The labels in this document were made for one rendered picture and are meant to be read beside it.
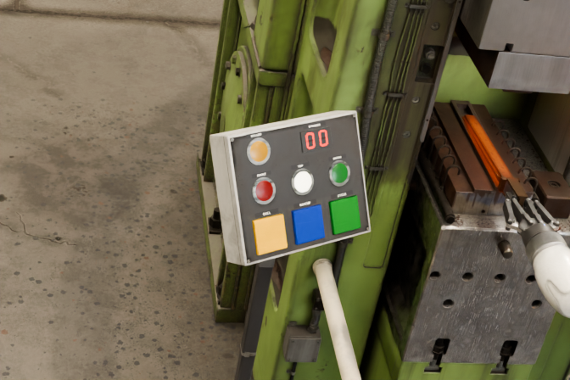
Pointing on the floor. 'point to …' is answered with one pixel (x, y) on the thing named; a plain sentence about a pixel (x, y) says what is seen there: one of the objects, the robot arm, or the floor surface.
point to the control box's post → (263, 273)
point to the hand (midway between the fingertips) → (514, 193)
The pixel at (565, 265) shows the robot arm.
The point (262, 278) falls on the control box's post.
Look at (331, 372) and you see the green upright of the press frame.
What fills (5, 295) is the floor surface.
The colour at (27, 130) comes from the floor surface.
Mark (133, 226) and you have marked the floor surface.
